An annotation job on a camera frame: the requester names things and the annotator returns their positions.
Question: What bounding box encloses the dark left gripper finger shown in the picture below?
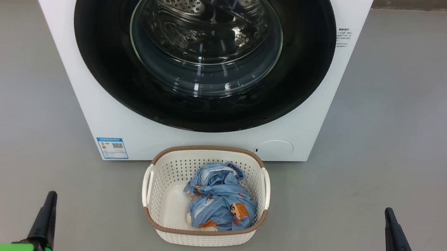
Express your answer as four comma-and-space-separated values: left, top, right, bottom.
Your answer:
26, 189, 60, 251

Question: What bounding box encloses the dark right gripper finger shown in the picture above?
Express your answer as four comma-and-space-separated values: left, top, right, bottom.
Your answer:
380, 207, 420, 251

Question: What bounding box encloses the black round glass washer door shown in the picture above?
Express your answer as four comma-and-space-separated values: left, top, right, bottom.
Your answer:
63, 0, 341, 145

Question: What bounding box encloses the white front-load washing machine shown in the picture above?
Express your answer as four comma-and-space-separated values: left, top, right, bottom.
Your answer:
0, 0, 376, 187

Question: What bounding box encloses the stainless steel washing machine drum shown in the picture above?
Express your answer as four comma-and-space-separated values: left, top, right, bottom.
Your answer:
131, 0, 283, 74

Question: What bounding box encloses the blue energy label sticker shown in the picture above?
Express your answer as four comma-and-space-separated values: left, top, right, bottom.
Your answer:
94, 136, 131, 162

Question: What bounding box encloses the cream perforated laundry basket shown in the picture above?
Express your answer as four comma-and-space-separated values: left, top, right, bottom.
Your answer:
136, 138, 276, 251

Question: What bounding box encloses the round white filter cover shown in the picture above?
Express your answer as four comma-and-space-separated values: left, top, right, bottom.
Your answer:
253, 138, 295, 163

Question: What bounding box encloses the small printed text label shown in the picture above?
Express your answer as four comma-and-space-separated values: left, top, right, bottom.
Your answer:
335, 27, 353, 49

